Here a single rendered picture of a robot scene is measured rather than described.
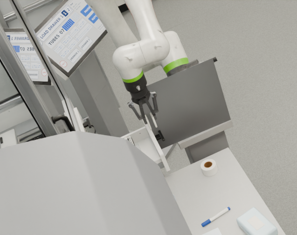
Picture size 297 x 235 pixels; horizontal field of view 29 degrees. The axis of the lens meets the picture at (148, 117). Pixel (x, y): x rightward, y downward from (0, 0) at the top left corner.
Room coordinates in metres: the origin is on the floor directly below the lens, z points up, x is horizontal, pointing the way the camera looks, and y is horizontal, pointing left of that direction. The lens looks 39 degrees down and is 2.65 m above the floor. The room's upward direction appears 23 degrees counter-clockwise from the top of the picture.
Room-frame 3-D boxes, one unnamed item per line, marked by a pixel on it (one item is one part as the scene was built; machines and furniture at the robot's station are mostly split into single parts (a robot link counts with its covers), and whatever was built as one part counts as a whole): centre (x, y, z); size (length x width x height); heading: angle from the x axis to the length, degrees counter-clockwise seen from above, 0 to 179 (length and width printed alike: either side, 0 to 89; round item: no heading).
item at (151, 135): (2.03, 0.02, 0.87); 0.29 x 0.02 x 0.11; 3
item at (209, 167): (1.85, -0.16, 0.78); 0.07 x 0.07 x 0.04
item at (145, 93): (2.00, -0.01, 1.19); 0.08 x 0.07 x 0.09; 93
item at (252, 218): (1.45, -0.23, 0.78); 0.15 x 0.10 x 0.04; 15
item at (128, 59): (2.00, -0.02, 1.36); 0.13 x 0.11 x 0.14; 87
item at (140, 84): (1.99, -0.01, 1.26); 0.12 x 0.09 x 0.06; 3
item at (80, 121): (2.33, 0.32, 0.87); 0.29 x 0.02 x 0.11; 3
